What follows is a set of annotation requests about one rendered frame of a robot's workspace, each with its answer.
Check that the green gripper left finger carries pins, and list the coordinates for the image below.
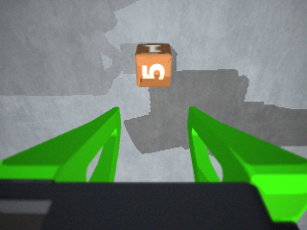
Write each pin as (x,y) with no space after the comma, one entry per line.
(65,158)

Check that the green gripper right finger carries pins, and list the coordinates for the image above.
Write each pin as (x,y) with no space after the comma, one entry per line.
(279,175)

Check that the brown number cube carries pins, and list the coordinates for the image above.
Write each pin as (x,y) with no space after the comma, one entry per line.
(153,63)

